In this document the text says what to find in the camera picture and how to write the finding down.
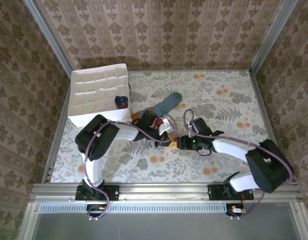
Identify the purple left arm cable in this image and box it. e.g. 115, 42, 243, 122
82, 113, 179, 221

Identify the grey slotted cable duct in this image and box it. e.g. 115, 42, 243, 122
38, 202, 229, 214

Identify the white divided organizer box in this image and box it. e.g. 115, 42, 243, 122
67, 63, 131, 128

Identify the floral print tablecloth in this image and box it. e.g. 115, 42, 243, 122
50, 69, 286, 183

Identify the purple sock with blue toe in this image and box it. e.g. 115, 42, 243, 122
114, 96, 129, 110

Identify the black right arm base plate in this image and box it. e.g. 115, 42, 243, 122
208, 184, 255, 201

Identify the aluminium frame post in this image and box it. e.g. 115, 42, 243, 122
248, 0, 300, 75
22, 0, 76, 76

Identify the grey metal panel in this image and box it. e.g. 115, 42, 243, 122
17, 201, 308, 240

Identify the beige sock with red toe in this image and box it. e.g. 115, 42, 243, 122
155, 118, 180, 151

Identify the aluminium mounting rail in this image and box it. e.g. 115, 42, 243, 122
31, 182, 304, 203

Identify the aluminium left side rail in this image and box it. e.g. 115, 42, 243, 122
41, 72, 75, 185

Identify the aluminium right frame post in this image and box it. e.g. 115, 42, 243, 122
248, 0, 300, 75

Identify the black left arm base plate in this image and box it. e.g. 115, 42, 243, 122
75, 184, 120, 202

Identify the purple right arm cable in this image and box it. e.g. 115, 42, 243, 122
183, 109, 295, 221

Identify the aluminium left frame post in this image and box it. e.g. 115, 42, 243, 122
22, 0, 76, 76

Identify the aluminium right side rail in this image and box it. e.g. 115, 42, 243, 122
248, 69, 290, 182

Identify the black cable junction bracket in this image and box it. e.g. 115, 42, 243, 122
86, 203, 110, 221
225, 203, 248, 221

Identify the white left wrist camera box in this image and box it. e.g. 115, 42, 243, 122
158, 116, 175, 137

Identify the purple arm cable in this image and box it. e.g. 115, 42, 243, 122
82, 113, 179, 221
183, 109, 295, 221

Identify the grey-blue sock with green toe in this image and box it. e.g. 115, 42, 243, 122
130, 91, 182, 121

